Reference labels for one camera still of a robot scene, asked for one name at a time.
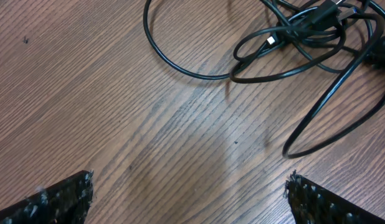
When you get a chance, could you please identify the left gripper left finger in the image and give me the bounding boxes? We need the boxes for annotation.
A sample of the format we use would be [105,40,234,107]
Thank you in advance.
[0,170,93,224]

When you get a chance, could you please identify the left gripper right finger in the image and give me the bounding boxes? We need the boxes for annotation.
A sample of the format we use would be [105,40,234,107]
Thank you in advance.
[284,172,385,224]

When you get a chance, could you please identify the black cable long tail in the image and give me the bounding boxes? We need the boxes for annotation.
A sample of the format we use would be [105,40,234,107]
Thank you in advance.
[140,0,277,77]

